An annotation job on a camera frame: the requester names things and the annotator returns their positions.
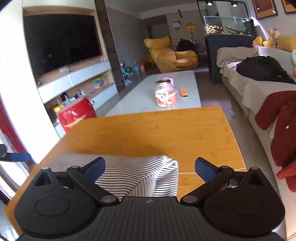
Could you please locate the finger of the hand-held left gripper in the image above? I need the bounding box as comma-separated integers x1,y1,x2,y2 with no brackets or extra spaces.
0,144,31,163

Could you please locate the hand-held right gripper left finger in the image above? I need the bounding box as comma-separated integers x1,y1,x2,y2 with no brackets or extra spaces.
34,157,119,205

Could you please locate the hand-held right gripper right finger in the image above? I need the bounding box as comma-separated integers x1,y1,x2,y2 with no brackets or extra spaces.
181,158,274,205

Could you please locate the black white striped shirt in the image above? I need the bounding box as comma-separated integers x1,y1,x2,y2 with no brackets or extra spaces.
44,152,179,202

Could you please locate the yellow tin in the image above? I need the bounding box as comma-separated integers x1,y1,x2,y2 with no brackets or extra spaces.
53,104,65,121

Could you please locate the shiny red box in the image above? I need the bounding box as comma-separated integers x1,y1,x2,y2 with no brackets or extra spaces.
57,97,97,133

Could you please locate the glass jar with lid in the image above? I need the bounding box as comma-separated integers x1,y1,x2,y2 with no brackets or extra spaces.
154,77,177,108

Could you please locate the clear toy box green lid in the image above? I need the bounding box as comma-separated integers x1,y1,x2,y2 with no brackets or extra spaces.
91,77,109,90

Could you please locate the white coffee table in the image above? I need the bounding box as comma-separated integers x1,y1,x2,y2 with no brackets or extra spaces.
105,70,201,117

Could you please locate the red fleece jacket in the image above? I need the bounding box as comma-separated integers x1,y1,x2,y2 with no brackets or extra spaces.
254,90,296,192

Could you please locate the toy robot figure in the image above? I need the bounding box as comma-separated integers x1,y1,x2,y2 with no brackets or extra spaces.
120,61,133,85

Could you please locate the black jacket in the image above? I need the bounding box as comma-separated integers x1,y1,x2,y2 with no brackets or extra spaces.
236,56,296,84

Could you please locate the beige blanket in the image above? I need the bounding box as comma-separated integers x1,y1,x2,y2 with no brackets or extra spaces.
216,46,257,69

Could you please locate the black flat television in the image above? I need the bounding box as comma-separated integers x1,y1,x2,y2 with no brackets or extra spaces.
23,13,103,80

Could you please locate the fish tank on dark stand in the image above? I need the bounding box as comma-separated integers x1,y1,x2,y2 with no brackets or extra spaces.
201,16,257,85

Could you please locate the yellow armchair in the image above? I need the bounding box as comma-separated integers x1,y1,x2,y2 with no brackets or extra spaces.
143,36,199,73

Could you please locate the black coat on chair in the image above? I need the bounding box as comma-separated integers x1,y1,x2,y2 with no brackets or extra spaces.
177,39,197,52

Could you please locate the doll plush toy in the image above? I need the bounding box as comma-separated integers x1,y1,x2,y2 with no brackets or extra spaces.
264,28,281,48

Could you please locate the yellow pillow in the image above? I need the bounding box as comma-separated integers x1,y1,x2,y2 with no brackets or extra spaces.
276,35,296,52

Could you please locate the framed red picture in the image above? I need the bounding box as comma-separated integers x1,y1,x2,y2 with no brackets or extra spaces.
252,0,278,19
281,0,296,14

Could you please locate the white wooden wall cabinet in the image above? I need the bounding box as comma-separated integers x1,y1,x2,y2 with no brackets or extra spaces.
22,6,119,139

